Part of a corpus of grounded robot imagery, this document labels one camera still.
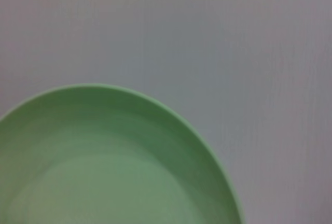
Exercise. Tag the green round plate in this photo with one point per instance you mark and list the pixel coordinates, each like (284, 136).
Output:
(109, 161)

